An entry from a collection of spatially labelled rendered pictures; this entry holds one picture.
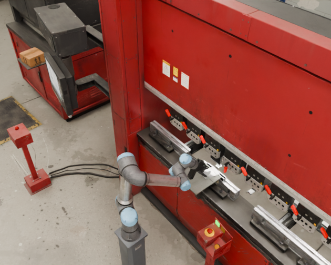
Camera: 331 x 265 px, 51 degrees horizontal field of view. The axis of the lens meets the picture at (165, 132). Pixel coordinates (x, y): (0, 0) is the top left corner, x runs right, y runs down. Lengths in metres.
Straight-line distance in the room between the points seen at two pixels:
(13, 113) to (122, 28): 2.95
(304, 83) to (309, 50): 0.18
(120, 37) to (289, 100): 1.32
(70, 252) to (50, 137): 1.70
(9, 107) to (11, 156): 1.00
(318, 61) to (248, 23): 0.42
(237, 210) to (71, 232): 1.74
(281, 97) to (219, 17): 0.56
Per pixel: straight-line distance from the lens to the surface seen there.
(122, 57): 2.72
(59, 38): 2.61
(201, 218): 3.03
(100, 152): 4.34
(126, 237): 2.61
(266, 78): 1.97
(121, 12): 2.59
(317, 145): 1.97
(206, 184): 2.66
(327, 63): 1.73
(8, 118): 5.17
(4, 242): 3.83
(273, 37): 1.85
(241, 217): 2.68
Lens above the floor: 3.03
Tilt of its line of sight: 42 degrees down
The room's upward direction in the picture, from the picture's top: 1 degrees clockwise
